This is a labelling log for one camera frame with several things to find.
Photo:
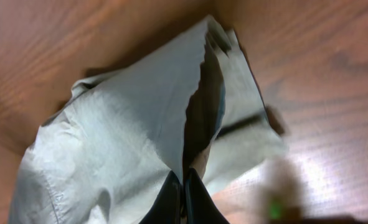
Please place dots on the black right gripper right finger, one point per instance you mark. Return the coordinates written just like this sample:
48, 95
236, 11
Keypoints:
199, 205

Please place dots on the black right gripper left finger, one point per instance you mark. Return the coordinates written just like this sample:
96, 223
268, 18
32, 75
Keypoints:
166, 208

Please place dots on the khaki shorts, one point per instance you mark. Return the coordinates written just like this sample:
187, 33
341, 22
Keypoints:
192, 103

